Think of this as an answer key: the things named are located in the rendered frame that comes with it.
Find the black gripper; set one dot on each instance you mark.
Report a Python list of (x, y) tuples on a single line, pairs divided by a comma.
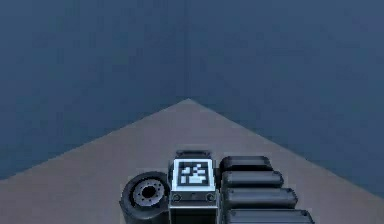
[(145, 200)]

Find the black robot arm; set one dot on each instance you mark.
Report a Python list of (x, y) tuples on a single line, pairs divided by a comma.
[(256, 196)]

